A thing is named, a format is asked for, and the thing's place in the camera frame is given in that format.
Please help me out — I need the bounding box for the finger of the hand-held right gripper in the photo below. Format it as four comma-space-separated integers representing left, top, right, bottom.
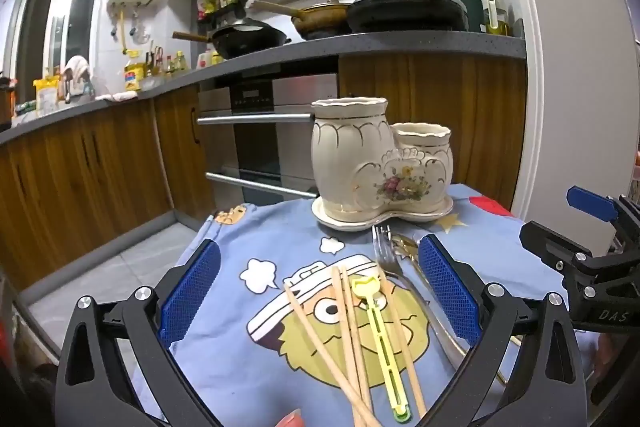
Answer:
519, 220, 596, 273
566, 187, 631, 223

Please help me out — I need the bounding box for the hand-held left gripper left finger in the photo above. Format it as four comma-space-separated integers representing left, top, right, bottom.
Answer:
55, 237, 223, 427

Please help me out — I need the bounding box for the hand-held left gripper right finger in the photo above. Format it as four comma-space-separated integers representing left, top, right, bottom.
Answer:
417, 233, 588, 427

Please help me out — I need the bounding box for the gold metal spoon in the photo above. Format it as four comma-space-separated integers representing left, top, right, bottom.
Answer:
391, 233, 432, 279

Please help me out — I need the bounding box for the silver metal fork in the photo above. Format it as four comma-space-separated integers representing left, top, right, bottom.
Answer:
371, 224, 468, 365

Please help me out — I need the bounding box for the yellow plastic utensil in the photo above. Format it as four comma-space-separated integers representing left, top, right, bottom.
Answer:
351, 277, 412, 423

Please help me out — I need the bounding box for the cream ceramic utensil holder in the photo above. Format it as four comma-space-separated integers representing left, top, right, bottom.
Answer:
310, 97, 455, 233

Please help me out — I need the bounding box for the blue cartoon printed cloth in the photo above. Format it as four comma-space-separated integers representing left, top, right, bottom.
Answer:
167, 184, 601, 427

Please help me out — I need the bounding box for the stainless steel oven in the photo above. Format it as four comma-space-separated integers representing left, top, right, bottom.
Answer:
196, 73, 339, 208

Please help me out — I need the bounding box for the yellow label cooking oil bottle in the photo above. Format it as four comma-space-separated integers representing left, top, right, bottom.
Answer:
124, 61, 147, 94

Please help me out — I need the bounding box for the oil dispenser bottle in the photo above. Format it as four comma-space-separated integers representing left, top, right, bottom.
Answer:
480, 0, 512, 36

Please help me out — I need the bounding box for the green kitchen appliance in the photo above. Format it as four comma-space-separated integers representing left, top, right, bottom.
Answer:
446, 0, 485, 32

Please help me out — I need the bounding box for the yellow food bag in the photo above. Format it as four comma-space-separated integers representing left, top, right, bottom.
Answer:
33, 77, 62, 115

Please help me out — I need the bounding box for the white hanging towel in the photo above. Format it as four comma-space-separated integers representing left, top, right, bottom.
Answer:
61, 55, 95, 96

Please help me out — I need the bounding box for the grey kitchen countertop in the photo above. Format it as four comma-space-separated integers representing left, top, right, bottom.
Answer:
0, 31, 527, 146

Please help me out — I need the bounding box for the black griddle pan with lid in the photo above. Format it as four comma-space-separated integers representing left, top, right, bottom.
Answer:
346, 0, 470, 34

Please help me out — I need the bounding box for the black spice rack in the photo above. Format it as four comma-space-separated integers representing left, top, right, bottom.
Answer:
192, 0, 247, 34

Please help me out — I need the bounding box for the brown frying pan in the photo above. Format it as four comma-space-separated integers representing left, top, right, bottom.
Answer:
248, 0, 353, 40

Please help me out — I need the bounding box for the glass balcony door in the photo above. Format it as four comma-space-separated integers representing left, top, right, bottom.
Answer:
9, 0, 113, 84

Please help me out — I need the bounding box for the wooden base cabinet with handles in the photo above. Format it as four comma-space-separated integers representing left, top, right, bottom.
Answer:
0, 84, 217, 293

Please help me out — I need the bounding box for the black wok with wooden handle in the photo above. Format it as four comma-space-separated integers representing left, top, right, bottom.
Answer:
172, 21, 292, 59

